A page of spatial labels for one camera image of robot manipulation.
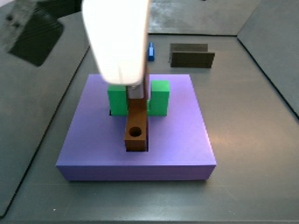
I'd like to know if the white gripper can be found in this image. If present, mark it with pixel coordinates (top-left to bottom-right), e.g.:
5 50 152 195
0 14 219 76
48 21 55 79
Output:
81 0 151 99

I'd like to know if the purple base board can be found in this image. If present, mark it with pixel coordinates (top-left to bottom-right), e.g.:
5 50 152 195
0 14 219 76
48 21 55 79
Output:
55 73 217 182

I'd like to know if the green U-shaped block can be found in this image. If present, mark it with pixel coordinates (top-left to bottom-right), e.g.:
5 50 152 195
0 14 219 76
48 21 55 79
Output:
107 80 171 116

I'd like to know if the blue peg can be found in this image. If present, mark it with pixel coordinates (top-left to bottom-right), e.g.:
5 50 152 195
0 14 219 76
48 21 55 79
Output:
147 42 155 61

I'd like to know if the black angle bracket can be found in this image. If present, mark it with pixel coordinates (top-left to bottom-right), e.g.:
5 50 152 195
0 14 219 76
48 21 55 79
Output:
169 43 215 68

